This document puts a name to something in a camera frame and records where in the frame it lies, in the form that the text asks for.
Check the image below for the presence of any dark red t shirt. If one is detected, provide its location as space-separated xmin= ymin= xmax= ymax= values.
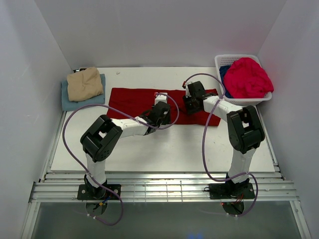
xmin=109 ymin=88 xmax=209 ymax=125

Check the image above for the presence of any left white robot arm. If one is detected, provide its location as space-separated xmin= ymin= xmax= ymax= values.
xmin=80 ymin=102 xmax=170 ymax=199

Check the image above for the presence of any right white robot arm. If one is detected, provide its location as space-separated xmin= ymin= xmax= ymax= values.
xmin=183 ymin=81 xmax=265 ymax=199

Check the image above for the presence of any dark blue t shirt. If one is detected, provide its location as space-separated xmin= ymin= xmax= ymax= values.
xmin=219 ymin=65 xmax=233 ymax=99

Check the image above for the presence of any white plastic basket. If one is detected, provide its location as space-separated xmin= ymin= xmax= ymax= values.
xmin=214 ymin=54 xmax=272 ymax=106

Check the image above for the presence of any pink crumpled t shirt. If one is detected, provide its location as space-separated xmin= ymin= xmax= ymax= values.
xmin=223 ymin=57 xmax=274 ymax=99

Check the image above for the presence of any folded beige t shirt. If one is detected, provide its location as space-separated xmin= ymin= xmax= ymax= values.
xmin=67 ymin=67 xmax=104 ymax=102

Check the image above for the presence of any folded light blue t shirt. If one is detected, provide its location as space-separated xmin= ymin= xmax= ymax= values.
xmin=61 ymin=74 xmax=106 ymax=112

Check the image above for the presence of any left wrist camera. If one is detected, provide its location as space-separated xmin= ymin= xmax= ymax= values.
xmin=154 ymin=92 xmax=168 ymax=105

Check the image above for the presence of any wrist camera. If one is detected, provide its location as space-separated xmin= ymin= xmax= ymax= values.
xmin=154 ymin=92 xmax=168 ymax=105
xmin=182 ymin=81 xmax=190 ymax=98

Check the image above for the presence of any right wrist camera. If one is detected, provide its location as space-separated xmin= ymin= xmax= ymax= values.
xmin=182 ymin=81 xmax=190 ymax=98

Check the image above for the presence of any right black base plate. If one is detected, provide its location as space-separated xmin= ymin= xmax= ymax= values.
xmin=208 ymin=183 xmax=255 ymax=199

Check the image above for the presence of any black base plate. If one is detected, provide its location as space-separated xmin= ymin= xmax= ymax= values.
xmin=77 ymin=183 xmax=122 ymax=200
xmin=208 ymin=183 xmax=255 ymax=199

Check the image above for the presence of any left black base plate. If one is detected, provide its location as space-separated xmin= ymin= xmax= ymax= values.
xmin=77 ymin=183 xmax=122 ymax=200

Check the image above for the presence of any aluminium rail frame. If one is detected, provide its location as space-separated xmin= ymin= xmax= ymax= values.
xmin=21 ymin=114 xmax=312 ymax=239

